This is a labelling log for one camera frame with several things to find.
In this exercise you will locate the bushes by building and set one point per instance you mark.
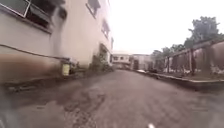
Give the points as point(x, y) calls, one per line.
point(98, 62)

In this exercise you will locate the distant pale building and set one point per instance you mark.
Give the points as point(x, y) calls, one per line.
point(130, 61)

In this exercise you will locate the yellow bin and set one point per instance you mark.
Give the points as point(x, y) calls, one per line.
point(65, 69)

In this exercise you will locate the large pale building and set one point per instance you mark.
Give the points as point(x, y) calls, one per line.
point(66, 33)

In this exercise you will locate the concrete kerb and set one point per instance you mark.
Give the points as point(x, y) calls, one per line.
point(183, 80)

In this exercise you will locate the robot's own part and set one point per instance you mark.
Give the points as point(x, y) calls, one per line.
point(151, 126)

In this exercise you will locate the weathered wall with posts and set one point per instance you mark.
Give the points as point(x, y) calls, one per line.
point(200, 58)

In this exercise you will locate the trees behind wall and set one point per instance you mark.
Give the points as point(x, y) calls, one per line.
point(196, 35)

